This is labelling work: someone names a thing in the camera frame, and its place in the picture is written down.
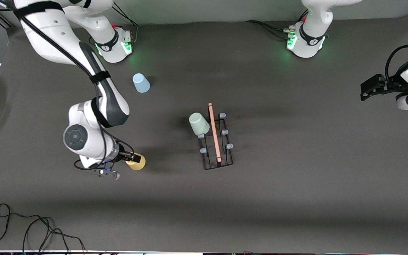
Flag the yellow plastic cup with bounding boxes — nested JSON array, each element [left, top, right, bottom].
[[125, 153, 147, 171]]

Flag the pale green plastic cup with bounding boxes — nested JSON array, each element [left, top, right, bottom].
[[189, 112, 211, 136]]

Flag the black wire cup holder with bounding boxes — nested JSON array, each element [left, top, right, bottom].
[[197, 103, 234, 170]]

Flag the light blue plastic cup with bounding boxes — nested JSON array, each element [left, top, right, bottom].
[[132, 73, 151, 94]]

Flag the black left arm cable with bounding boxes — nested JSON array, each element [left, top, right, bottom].
[[385, 44, 408, 86]]

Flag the thin black loose cable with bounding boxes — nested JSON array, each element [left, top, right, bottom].
[[0, 203, 87, 255]]

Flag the black left base cable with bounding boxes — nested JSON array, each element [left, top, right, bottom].
[[244, 19, 296, 40]]

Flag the black base cable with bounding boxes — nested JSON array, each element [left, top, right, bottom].
[[244, 19, 296, 40], [112, 3, 140, 45]]

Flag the black right base cable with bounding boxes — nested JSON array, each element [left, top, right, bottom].
[[112, 3, 140, 45]]

